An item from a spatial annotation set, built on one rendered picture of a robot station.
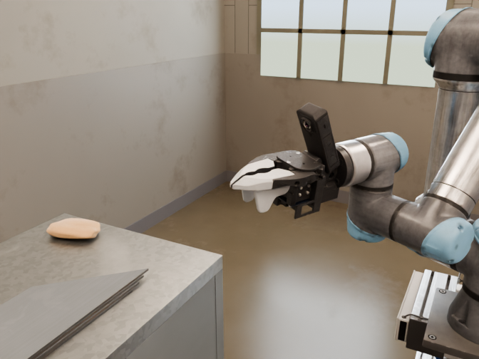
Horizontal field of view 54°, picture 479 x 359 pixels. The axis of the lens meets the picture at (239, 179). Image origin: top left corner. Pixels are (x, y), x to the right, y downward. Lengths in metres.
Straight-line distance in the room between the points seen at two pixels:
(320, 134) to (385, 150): 0.17
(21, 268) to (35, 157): 1.69
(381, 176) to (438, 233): 0.14
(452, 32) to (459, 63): 0.06
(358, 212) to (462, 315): 0.38
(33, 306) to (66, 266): 0.21
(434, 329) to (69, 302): 0.79
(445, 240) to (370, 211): 0.14
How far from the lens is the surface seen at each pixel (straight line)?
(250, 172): 0.67
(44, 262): 1.36
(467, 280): 1.10
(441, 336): 1.11
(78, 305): 1.11
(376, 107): 4.12
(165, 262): 1.27
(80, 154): 3.21
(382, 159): 0.82
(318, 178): 0.72
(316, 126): 0.68
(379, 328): 2.86
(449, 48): 1.01
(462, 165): 0.83
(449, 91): 1.02
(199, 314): 1.27
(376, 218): 0.84
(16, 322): 1.11
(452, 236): 0.78
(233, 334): 2.70
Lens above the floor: 1.68
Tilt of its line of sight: 20 degrees down
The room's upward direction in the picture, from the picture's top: straight up
